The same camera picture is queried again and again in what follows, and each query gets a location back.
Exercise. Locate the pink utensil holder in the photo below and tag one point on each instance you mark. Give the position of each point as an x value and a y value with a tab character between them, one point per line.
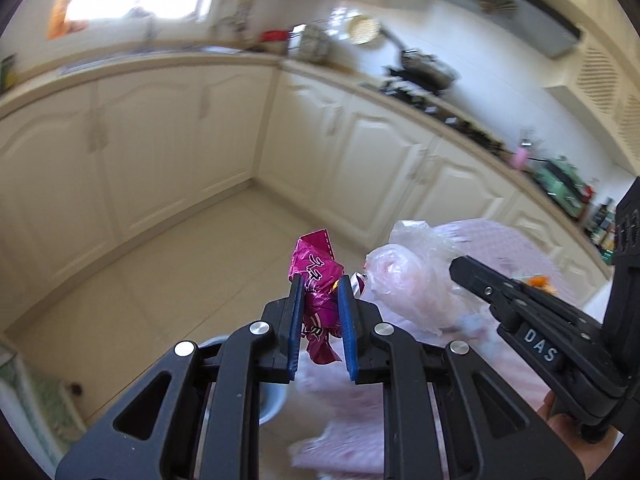
521	155

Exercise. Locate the dark jar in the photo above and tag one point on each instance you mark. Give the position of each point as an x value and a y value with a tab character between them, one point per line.
7	72

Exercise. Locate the utensil rail with hanging utensils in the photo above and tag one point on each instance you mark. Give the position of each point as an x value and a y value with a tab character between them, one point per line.
240	5

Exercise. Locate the green patterned mat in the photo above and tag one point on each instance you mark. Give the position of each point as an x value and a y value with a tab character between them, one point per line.
35	410

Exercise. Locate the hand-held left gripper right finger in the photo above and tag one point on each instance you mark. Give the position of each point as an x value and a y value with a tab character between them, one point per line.
347	330

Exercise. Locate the magenta snack wrapper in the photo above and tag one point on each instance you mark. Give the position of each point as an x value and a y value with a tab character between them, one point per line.
320	280

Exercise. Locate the black range hood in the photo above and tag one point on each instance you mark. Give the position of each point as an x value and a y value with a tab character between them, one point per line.
510	5

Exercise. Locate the cream colander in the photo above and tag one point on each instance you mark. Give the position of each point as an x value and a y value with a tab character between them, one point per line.
364	30

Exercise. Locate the orange snack packet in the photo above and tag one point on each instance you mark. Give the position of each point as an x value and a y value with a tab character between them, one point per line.
542	285

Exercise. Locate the red container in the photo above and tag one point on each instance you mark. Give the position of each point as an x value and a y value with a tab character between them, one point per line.
275	36

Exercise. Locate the cream kitchen base cabinets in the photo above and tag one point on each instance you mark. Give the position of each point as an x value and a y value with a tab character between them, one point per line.
175	150

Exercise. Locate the row of condiment bottles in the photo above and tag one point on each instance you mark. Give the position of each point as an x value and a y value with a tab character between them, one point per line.
602	232

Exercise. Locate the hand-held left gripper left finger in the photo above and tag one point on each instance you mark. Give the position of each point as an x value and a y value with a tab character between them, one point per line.
296	325

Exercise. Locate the round table pink checkered cloth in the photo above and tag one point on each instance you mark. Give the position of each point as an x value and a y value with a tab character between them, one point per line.
345	410

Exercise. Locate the green electric cooker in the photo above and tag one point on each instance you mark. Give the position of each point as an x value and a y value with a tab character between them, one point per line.
560	185

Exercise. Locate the steel faucet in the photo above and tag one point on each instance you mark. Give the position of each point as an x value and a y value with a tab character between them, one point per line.
148	27

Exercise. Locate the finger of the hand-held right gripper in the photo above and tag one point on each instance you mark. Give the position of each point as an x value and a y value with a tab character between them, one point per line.
507	312
480	275

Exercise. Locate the light blue trash bin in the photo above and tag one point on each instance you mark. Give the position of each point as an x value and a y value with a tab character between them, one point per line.
272	400

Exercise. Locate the wide lattice door wall cabinet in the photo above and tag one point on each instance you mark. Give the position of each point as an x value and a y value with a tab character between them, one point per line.
600	90

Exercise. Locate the orange bottle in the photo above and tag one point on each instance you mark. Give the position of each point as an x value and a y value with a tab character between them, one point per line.
57	15

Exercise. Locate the person's right hand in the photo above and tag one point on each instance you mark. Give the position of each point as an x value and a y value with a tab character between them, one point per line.
567	440

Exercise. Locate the black gas hob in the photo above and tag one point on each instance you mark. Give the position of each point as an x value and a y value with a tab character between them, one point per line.
450	115

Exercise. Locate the steel steamer pot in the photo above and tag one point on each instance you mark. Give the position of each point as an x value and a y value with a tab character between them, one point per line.
312	42

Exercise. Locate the clear plastic bag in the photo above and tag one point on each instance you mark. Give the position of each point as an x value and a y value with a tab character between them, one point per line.
410	280

